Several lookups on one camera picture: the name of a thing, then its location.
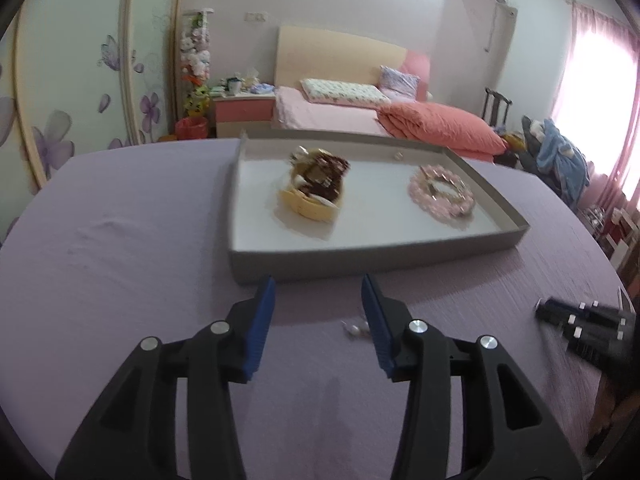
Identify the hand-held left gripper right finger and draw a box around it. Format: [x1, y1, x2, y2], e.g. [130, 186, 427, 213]
[361, 274, 583, 480]

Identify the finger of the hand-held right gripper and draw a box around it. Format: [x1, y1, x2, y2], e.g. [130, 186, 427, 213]
[535, 296, 640, 330]
[565, 327, 632, 368]

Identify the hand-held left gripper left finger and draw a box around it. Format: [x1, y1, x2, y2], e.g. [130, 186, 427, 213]
[55, 275, 277, 480]

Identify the grey cardboard tray box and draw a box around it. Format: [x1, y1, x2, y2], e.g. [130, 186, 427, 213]
[228, 132, 531, 286]

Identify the yellow wristwatch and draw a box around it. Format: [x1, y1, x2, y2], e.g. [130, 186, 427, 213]
[278, 147, 351, 223]

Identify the pink crystal bead bracelet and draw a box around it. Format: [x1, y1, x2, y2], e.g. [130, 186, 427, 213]
[407, 162, 477, 220]

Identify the dark red bead bracelet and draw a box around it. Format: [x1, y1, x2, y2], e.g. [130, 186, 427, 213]
[312, 154, 351, 201]

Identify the purple tablecloth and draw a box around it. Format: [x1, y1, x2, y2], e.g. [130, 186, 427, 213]
[0, 137, 640, 480]

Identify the blue plush garment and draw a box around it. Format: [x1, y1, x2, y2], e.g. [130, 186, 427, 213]
[520, 116, 591, 201]

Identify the red waste bin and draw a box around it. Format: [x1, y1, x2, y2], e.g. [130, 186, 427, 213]
[175, 116, 209, 141]

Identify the coral pink quilt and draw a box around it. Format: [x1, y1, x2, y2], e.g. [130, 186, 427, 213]
[376, 102, 508, 157]

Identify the pink white nightstand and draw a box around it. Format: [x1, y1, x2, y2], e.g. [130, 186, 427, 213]
[214, 91, 277, 138]

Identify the dark wooden chair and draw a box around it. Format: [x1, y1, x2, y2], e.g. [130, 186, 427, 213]
[482, 87, 513, 128]

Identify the pink bed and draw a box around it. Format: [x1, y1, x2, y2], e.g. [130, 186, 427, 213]
[271, 86, 396, 136]

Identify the pink curtain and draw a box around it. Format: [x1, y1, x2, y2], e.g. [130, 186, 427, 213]
[550, 2, 640, 201]

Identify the yellow plush toy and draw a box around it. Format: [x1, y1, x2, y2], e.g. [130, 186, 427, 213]
[185, 85, 208, 116]

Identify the floral white pillow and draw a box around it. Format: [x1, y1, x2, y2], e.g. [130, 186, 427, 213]
[300, 78, 391, 109]

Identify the purple patterned pillow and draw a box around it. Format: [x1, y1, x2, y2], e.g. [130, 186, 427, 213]
[378, 65, 421, 98]

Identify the pink headboard cushion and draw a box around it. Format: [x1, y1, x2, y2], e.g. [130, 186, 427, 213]
[400, 51, 432, 103]

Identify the beige wooden headboard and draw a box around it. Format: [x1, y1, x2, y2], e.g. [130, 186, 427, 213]
[275, 24, 408, 91]

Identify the clear tube of plush toys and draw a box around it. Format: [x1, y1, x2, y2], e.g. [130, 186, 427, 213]
[179, 9, 215, 121]

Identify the flower print wardrobe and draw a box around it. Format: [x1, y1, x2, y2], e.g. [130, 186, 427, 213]
[0, 0, 186, 246]

